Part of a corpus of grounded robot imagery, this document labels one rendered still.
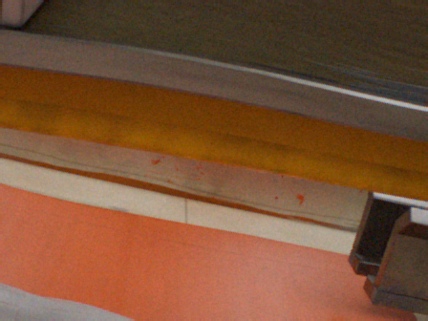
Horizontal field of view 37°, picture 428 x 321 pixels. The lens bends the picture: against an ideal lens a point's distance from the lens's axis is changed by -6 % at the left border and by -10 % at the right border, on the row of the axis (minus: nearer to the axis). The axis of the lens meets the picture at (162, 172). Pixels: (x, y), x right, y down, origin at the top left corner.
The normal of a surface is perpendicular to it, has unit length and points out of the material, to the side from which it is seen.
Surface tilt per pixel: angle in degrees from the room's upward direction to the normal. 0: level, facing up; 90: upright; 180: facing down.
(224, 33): 90
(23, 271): 0
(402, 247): 90
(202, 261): 0
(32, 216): 0
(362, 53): 90
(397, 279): 90
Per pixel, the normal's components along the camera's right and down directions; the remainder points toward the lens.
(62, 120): -0.03, 0.28
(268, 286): 0.21, -0.94
